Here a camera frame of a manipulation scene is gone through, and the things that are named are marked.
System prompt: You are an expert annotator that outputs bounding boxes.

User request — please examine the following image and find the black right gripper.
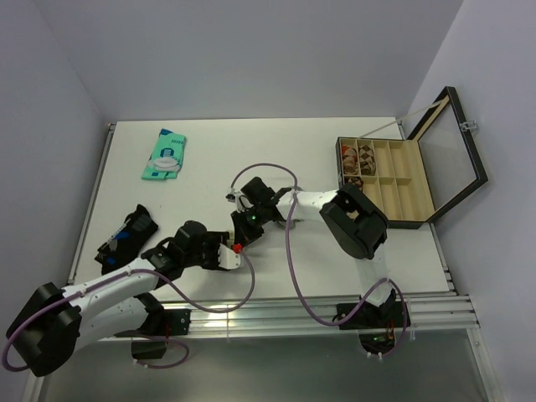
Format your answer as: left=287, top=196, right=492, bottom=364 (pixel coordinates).
left=232, top=204, right=269, bottom=249

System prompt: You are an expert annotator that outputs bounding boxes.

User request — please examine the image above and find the cream yellow sock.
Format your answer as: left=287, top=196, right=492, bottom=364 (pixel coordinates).
left=227, top=229, right=235, bottom=245

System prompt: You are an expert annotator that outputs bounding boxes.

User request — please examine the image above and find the grey sock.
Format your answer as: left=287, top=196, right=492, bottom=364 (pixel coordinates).
left=285, top=219, right=301, bottom=230

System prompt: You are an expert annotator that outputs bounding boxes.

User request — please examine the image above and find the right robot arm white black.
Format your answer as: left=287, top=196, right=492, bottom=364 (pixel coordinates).
left=226, top=177, right=392, bottom=327

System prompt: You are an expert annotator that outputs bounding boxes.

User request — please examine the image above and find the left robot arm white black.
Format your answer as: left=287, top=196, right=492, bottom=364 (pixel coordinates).
left=2, top=221, right=241, bottom=377

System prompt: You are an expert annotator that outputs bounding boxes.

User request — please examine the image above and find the black blue sock pair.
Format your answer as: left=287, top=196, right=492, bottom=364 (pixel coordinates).
left=95, top=204, right=158, bottom=275

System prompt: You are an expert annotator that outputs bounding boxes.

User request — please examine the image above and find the teal patterned sock pair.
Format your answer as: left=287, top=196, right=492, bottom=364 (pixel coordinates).
left=141, top=129, right=187, bottom=181

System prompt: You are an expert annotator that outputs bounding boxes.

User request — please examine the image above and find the dark checkered rolled sock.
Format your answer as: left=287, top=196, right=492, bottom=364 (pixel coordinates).
left=343, top=176, right=363, bottom=191

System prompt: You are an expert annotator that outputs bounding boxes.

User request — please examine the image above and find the orange brown rolled sock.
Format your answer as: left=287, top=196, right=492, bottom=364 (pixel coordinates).
left=341, top=145, right=358, bottom=175

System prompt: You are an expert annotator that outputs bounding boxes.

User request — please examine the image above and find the brown checkered rolled sock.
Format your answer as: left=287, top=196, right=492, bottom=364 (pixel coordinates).
left=358, top=145, right=376, bottom=176

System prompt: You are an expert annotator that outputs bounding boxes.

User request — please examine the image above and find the black compartment box with lid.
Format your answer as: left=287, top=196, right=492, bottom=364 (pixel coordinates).
left=335, top=86, right=488, bottom=229

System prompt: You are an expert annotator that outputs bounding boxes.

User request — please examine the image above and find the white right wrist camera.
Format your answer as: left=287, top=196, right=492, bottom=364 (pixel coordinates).
left=225, top=188, right=242, bottom=204

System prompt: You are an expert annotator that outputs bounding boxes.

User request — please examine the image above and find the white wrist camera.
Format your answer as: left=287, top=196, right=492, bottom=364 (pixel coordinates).
left=218, top=244, right=242, bottom=271
left=225, top=188, right=242, bottom=204

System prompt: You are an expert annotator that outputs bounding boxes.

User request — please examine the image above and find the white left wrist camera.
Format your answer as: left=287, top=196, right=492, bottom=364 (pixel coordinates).
left=218, top=244, right=242, bottom=271

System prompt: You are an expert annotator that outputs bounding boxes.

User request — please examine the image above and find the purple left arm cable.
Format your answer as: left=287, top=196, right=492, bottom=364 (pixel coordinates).
left=2, top=241, right=257, bottom=373

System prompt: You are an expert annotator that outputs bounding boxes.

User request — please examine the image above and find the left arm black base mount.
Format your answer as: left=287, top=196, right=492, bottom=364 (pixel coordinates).
left=115, top=309, right=191, bottom=369

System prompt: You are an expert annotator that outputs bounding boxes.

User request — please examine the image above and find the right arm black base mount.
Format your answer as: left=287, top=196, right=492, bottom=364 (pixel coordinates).
left=338, top=301, right=411, bottom=354

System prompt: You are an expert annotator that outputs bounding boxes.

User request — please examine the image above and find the aluminium frame rail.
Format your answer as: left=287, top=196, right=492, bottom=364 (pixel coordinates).
left=39, top=295, right=481, bottom=343

